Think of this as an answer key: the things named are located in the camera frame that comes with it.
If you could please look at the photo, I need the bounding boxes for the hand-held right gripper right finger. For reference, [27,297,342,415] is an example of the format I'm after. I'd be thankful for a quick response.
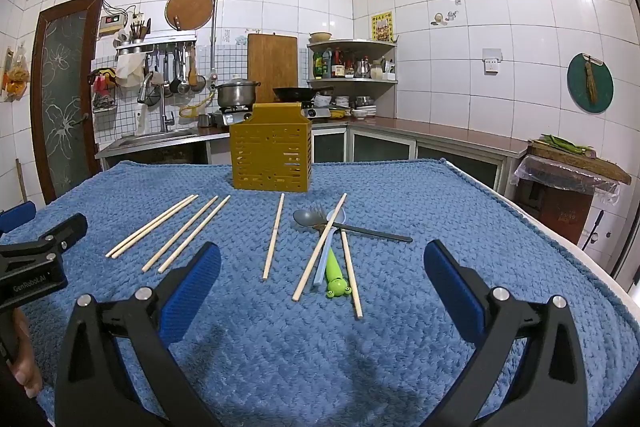
[423,239,588,427]

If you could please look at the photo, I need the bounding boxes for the black wok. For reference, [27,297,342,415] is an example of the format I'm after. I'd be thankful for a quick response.
[272,86,335,104]

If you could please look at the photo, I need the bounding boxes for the row of condiment bottles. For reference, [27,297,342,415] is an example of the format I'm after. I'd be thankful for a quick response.
[312,47,396,80]

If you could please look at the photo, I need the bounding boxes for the yellow plastic utensil holder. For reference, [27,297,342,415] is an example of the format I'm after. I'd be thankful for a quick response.
[229,103,315,194]

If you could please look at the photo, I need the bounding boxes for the wooden chopping block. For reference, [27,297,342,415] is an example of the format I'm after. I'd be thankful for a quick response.
[527,139,632,185]

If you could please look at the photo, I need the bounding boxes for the kitchen counter cabinet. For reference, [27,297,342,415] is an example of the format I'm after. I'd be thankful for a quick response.
[95,114,528,202]

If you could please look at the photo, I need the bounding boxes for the gas stove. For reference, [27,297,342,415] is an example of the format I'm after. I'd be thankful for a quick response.
[214,104,332,128]

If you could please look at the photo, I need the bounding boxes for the yellow wall poster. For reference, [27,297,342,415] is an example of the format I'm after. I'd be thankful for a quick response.
[371,11,393,42]

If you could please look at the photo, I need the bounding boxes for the brown door with frosted glass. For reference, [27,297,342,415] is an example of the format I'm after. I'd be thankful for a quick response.
[30,0,106,204]

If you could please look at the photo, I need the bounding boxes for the small straw brush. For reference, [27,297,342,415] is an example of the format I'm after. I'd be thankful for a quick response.
[584,57,599,105]

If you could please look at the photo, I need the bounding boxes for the blue knitted blanket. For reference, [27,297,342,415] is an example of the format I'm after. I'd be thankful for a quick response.
[0,159,640,427]

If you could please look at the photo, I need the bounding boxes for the steel corner shelf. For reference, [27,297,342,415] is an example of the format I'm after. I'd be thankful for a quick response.
[306,39,399,94]

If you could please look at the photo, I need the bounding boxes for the steel faucet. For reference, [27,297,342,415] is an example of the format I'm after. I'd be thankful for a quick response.
[137,74,176,132]

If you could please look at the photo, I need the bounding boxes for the stack of bowls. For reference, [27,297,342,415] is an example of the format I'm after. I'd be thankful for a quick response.
[332,94,378,120]

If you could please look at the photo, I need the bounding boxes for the utensil cup with chopsticks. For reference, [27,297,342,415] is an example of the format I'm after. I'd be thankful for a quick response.
[129,19,152,44]

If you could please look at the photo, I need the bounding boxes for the green vegetables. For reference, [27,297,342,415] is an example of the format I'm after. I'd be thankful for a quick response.
[540,134,596,155]

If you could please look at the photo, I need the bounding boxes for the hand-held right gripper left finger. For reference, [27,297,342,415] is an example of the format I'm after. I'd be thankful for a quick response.
[54,241,222,427]

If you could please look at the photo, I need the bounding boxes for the steel cooking pot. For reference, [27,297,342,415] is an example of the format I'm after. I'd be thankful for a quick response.
[214,77,262,108]

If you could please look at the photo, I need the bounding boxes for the steel sink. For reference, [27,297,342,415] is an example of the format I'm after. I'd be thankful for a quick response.
[102,129,201,152]

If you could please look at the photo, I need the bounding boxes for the person's left hand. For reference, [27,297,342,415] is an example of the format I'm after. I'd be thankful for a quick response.
[11,308,44,399]

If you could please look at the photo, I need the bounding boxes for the fork with green frog handle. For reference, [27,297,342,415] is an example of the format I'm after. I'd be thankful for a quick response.
[309,203,353,299]

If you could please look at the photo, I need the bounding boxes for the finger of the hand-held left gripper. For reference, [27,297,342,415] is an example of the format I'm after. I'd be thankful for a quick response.
[0,213,88,260]
[0,201,37,235]

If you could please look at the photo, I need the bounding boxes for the wall hook stickers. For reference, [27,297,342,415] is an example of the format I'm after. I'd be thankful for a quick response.
[431,0,463,26]

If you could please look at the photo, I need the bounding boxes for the green round board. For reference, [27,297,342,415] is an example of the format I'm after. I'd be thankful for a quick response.
[566,53,614,114]

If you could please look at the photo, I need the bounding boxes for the wall switch box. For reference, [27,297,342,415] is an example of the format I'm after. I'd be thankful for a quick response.
[98,14,128,38]

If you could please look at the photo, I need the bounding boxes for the rectangular wooden cutting board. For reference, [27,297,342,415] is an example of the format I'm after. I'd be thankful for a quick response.
[247,33,299,92]

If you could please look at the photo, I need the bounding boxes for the wooden chopstick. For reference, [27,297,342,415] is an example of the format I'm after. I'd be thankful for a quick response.
[105,194,196,258]
[111,195,199,260]
[158,195,232,274]
[293,193,348,302]
[263,193,285,282]
[340,231,362,320]
[142,195,219,273]

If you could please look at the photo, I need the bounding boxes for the plastic-covered stand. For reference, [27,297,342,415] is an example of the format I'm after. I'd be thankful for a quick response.
[514,154,621,245]

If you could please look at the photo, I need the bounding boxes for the white hanging cloth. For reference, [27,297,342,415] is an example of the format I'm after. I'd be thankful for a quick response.
[116,54,146,88]

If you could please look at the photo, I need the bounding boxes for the wire basket with items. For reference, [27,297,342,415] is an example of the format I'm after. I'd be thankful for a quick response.
[90,68,121,112]

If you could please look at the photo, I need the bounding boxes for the steel wall utensil rack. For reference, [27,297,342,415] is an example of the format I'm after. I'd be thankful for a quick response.
[115,32,198,58]

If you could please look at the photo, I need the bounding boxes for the round wooden board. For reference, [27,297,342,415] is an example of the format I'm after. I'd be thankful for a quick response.
[165,0,215,32]

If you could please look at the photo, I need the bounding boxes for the hanging bag of food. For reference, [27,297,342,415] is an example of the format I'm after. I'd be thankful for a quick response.
[0,47,31,102]

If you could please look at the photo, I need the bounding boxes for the row of hanging kitchen utensils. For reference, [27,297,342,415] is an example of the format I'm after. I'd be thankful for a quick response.
[142,47,207,96]

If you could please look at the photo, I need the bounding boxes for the light blue plastic spoon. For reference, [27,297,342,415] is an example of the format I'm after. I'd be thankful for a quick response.
[312,209,347,289]

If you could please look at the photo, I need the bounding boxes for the grey spoon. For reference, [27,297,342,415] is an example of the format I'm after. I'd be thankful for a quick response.
[293,209,414,244]

